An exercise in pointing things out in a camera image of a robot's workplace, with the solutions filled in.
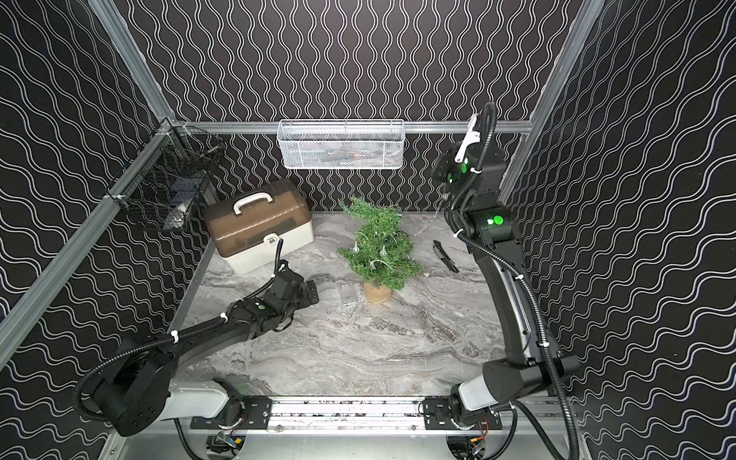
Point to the black wire basket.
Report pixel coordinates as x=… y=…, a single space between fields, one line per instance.
x=167 y=192

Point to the white brown storage box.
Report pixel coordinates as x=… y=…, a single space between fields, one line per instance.
x=247 y=229

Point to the grey black utility knife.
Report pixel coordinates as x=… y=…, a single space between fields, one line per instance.
x=442 y=254

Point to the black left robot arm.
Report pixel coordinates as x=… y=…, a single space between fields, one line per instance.
x=132 y=389

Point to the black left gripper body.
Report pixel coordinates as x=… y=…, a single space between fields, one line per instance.
x=308 y=292

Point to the small green christmas tree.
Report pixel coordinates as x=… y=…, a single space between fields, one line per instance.
x=379 y=282

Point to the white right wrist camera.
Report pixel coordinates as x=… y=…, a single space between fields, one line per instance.
x=472 y=136

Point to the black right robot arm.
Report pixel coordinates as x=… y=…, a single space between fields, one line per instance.
x=533 y=360

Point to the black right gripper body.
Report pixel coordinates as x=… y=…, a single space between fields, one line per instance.
x=449 y=173

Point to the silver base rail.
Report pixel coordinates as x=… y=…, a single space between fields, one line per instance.
x=396 y=415

